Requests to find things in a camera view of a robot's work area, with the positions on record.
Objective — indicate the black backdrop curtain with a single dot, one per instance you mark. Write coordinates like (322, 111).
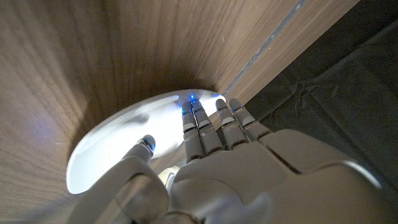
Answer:
(342, 93)

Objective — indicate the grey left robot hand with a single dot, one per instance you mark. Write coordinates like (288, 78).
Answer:
(264, 174)

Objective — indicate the grey tape outline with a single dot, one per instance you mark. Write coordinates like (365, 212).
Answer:
(265, 45)

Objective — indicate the white square paper plate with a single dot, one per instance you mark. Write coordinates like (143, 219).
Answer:
(124, 133)

